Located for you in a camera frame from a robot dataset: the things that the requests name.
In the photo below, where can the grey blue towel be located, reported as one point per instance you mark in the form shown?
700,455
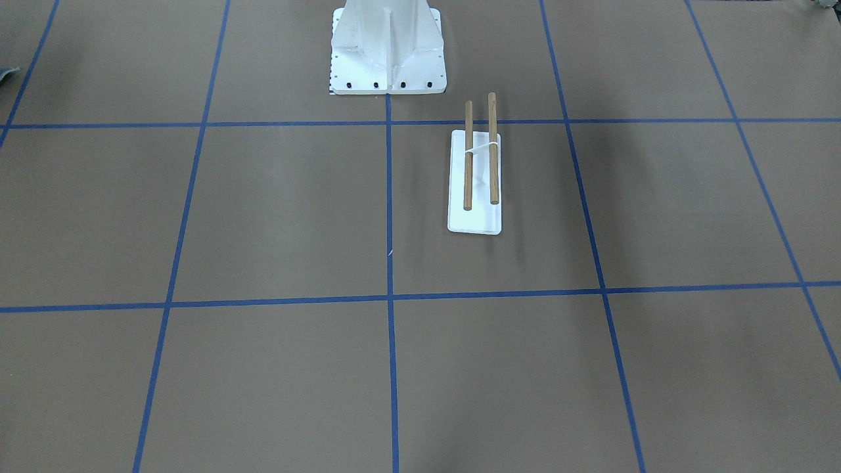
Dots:
7,73

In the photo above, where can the white wooden towel rack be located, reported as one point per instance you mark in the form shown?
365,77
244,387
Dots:
475,203

